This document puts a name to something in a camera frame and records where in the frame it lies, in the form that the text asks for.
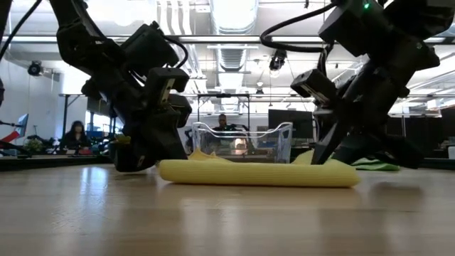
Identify tilted screen on stand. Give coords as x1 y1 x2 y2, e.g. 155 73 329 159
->
16 113 30 138

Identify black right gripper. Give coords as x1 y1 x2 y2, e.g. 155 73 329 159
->
311 45 441 170

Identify small background plant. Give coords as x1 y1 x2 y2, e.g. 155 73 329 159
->
24 139 43 155

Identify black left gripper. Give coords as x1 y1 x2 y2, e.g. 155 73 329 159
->
81 66 193 174

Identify yellow microfiber towel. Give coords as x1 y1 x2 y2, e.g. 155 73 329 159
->
158 148 362 188

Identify black computer monitor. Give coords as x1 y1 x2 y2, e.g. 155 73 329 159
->
268 109 314 140

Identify black aluminium table frame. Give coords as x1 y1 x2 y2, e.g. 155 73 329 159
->
0 154 455 171

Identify clear plastic bin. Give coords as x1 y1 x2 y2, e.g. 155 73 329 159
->
191 121 294 165

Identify hanging black camera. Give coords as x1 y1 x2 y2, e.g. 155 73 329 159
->
269 48 288 73

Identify person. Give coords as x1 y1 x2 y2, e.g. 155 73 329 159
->
59 120 94 151
212 113 232 132

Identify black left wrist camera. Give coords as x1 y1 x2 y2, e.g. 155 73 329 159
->
144 67 191 107

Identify green microfiber towel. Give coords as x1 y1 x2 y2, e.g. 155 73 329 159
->
350 157 401 172

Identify black partition panels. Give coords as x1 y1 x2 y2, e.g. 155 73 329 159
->
385 116 441 152

